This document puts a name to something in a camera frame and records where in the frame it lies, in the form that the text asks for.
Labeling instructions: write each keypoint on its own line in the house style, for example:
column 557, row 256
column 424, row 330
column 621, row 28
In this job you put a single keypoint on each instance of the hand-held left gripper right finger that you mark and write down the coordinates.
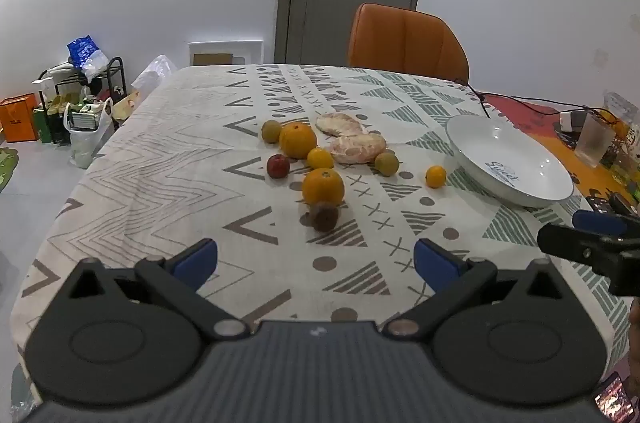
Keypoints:
column 435, row 265

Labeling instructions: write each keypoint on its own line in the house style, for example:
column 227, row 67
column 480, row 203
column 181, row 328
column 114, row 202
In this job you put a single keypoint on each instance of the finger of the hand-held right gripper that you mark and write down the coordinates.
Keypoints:
column 600, row 221
column 590, row 253

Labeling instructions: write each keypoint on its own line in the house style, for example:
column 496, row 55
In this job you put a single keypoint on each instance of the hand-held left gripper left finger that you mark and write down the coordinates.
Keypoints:
column 197, row 260

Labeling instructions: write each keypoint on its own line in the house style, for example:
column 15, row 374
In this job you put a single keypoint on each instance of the small orange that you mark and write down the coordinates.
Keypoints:
column 320, row 158
column 435, row 176

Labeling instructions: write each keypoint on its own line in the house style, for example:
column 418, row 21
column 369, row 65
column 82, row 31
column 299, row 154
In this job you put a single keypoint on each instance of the white plate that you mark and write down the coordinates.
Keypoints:
column 507, row 163

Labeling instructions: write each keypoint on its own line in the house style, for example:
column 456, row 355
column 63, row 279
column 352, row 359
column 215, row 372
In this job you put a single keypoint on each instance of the small red fruit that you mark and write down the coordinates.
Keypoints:
column 277, row 165

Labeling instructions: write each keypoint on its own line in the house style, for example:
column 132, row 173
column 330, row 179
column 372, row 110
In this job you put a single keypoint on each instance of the large orange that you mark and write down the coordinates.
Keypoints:
column 298, row 140
column 323, row 187

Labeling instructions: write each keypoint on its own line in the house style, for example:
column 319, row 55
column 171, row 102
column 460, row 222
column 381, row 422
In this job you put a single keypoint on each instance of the peeled pomelo piece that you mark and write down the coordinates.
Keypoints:
column 338, row 124
column 357, row 148

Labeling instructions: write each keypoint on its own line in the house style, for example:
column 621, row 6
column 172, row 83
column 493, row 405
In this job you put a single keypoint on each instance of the person's right forearm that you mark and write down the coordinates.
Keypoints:
column 635, row 338

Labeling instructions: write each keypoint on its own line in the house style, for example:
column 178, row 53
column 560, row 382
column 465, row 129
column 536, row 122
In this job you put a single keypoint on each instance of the black case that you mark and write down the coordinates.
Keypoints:
column 607, row 203

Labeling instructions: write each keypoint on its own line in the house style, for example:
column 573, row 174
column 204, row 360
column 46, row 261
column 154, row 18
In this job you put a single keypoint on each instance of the ribbed glass cup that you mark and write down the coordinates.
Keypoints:
column 593, row 140

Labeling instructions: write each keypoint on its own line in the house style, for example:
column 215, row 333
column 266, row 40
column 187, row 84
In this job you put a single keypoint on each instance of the orange printed table mat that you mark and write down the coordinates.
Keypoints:
column 550, row 148

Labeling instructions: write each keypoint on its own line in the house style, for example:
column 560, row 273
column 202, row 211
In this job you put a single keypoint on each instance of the white charger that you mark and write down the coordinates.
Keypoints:
column 566, row 121

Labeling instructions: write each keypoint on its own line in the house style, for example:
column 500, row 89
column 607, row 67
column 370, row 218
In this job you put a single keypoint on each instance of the patterned white tablecloth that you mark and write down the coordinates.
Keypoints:
column 175, row 153

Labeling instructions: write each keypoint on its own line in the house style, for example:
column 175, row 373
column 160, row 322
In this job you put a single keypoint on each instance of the green round fruit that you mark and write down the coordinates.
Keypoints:
column 271, row 130
column 386, row 163

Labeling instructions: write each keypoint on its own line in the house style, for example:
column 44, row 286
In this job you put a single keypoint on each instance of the brown kiwi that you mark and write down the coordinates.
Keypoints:
column 323, row 218

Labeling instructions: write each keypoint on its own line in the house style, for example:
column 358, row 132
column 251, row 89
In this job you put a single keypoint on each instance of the smartphone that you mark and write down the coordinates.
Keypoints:
column 611, row 398

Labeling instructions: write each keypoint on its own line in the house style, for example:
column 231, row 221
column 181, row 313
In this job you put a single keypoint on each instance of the white plastic bag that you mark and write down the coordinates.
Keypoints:
column 90, row 138

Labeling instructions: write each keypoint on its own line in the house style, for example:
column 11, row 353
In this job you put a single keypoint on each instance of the clear plastic bag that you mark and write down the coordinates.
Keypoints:
column 155, row 73

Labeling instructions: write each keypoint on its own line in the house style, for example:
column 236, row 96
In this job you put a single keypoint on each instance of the black shelf rack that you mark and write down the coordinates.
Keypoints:
column 112, row 75

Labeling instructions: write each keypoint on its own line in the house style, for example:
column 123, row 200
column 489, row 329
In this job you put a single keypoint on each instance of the green box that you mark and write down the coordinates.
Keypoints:
column 45, row 125

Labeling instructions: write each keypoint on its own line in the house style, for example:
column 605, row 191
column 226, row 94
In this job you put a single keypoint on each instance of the green rug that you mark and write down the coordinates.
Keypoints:
column 7, row 165

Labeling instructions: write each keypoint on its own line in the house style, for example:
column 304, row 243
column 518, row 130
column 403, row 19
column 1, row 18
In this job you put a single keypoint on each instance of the orange leather chair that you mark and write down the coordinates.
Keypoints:
column 407, row 43

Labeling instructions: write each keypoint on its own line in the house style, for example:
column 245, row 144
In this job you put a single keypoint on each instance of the orange box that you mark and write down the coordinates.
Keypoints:
column 19, row 118

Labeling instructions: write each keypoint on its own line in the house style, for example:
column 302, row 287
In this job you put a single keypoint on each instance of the blue plastic bag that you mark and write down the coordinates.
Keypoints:
column 87, row 53

